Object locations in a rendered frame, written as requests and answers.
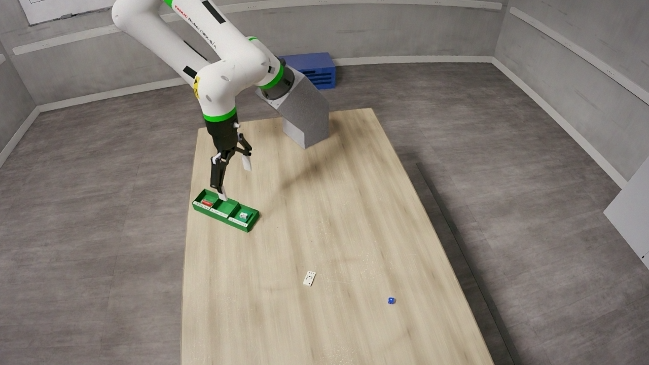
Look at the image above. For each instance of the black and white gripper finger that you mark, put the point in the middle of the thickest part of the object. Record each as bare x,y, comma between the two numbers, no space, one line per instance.
219,173
245,153

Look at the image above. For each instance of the green rack of labelled bins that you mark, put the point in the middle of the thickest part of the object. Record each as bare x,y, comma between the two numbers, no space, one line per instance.
225,211

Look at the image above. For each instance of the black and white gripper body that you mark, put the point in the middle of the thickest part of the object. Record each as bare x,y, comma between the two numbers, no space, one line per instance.
225,144

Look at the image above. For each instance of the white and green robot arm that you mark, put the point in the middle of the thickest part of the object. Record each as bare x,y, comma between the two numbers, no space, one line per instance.
245,61

